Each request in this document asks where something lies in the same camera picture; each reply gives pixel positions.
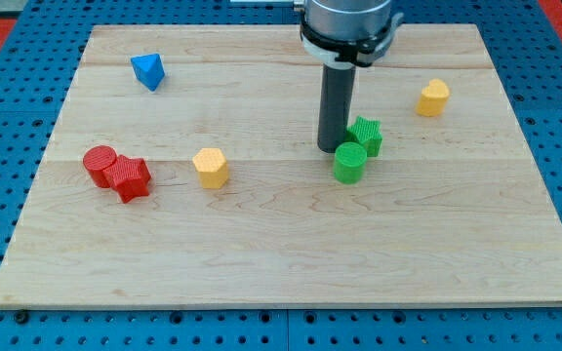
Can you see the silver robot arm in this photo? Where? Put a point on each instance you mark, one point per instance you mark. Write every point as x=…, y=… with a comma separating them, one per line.
x=343, y=34

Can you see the green star block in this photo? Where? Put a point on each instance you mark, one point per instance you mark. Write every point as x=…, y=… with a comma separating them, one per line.
x=367, y=133

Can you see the red star block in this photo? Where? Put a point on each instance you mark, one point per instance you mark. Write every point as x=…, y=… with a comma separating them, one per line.
x=128, y=177

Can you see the green cylinder block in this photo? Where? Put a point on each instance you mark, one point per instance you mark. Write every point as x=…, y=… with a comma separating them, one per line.
x=349, y=162

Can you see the yellow hexagon block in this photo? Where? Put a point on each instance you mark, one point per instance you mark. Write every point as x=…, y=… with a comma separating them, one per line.
x=211, y=167

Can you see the wooden board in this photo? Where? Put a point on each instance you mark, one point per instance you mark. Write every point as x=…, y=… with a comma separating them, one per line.
x=453, y=213

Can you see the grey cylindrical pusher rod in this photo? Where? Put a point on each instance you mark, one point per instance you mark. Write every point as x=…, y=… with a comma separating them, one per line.
x=336, y=96

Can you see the yellow heart block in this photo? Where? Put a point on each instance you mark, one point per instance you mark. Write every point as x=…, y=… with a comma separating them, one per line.
x=433, y=99

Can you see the blue triangle block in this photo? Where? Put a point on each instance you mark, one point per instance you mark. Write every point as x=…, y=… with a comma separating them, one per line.
x=149, y=70

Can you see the red cylinder block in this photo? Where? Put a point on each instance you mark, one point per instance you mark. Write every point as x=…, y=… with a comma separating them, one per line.
x=96, y=160

